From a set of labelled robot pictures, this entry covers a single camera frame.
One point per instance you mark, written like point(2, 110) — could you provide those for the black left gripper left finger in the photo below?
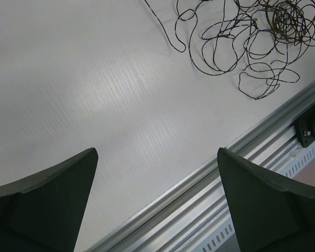
point(44, 211)

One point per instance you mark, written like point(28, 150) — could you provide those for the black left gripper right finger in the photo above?
point(262, 204)

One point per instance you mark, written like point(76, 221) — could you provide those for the brown yellow wire ball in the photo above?
point(255, 41)

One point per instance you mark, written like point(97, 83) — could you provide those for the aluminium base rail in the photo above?
point(194, 215)

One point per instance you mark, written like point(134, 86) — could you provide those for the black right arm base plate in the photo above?
point(305, 127)

